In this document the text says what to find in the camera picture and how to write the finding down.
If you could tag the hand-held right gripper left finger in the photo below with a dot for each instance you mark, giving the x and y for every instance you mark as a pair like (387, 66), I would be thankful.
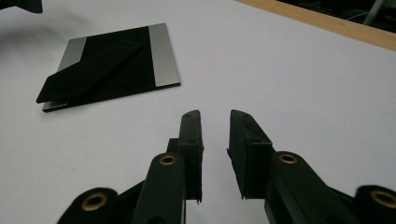
(191, 155)

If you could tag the white paper sheet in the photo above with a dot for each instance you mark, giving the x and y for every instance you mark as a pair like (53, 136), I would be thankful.
(280, 81)

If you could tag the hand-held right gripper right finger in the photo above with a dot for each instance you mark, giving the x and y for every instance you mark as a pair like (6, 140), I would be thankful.
(249, 158)

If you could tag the grey metal frame stand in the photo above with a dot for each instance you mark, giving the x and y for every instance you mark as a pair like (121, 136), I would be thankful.
(375, 12)

